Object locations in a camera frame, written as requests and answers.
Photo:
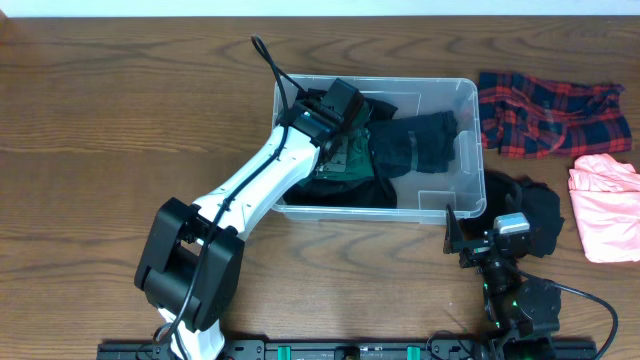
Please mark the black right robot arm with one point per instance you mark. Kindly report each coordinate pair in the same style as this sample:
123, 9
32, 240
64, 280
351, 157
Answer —
525, 311

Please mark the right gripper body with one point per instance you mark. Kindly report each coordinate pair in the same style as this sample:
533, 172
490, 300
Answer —
477, 252

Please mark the pink garment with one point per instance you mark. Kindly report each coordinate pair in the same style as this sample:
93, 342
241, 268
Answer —
605, 200

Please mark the black garment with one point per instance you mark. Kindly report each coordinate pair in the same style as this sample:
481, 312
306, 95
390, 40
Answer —
372, 192
539, 204

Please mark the clear plastic storage bin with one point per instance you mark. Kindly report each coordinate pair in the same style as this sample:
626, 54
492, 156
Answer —
421, 197

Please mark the red plaid shirt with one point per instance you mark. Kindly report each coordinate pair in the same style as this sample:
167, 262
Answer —
525, 117

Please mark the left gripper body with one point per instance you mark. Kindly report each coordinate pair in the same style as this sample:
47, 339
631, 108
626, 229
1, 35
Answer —
339, 161

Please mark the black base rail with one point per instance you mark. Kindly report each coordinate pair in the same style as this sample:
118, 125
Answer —
438, 348

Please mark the navy garment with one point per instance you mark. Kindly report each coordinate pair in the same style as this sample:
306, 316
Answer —
422, 143

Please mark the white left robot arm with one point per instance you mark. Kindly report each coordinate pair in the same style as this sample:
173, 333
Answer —
191, 262

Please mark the dark green garment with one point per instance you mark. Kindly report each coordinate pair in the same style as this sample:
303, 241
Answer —
357, 164

